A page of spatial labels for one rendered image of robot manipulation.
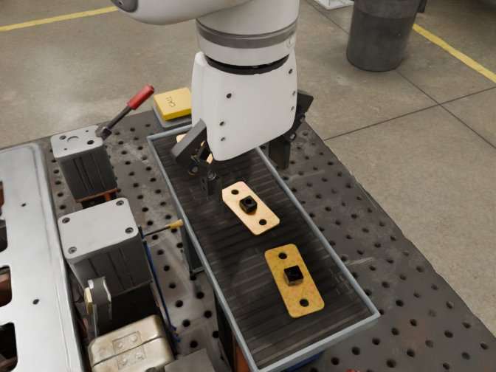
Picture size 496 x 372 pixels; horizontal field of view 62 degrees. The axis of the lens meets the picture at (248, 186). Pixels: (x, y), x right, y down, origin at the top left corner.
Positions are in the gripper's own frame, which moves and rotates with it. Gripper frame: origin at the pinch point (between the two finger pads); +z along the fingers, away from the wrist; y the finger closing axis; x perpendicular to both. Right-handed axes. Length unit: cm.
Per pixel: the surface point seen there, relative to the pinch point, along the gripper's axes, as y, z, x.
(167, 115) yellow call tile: -0.9, 6.4, -22.8
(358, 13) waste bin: -192, 86, -148
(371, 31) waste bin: -193, 93, -135
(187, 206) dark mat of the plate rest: 6.0, 6.1, -4.5
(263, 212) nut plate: -1.1, 5.8, 1.9
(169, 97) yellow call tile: -3.1, 6.1, -26.5
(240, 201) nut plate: 0.6, 4.9, -0.4
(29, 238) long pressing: 25.2, 22.1, -26.2
